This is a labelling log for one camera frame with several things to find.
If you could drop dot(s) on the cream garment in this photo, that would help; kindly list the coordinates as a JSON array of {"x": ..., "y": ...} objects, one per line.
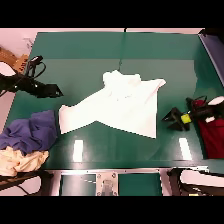
[{"x": 18, "y": 161}]

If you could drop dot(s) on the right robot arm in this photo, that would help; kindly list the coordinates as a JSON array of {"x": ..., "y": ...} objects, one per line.
[{"x": 216, "y": 100}]

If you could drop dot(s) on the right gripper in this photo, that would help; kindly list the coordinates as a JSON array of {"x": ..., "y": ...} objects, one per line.
[{"x": 190, "y": 116}]

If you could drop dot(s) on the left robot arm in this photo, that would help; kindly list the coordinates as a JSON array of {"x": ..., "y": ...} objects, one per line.
[{"x": 16, "y": 82}]

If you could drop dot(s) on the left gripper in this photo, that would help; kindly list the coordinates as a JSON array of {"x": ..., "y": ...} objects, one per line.
[{"x": 48, "y": 90}]

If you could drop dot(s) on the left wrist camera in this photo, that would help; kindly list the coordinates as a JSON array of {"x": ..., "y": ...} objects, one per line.
[{"x": 36, "y": 60}]

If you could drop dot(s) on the silver frame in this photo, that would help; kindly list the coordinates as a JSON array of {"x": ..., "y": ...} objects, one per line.
[{"x": 106, "y": 182}]

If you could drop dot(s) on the red garment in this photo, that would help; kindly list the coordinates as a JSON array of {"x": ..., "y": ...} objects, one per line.
[{"x": 213, "y": 136}]

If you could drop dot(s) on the white shirt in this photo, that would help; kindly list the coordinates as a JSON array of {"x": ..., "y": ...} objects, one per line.
[{"x": 123, "y": 103}]

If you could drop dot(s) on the purple garment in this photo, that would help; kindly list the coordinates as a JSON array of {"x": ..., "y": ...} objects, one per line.
[{"x": 31, "y": 131}]

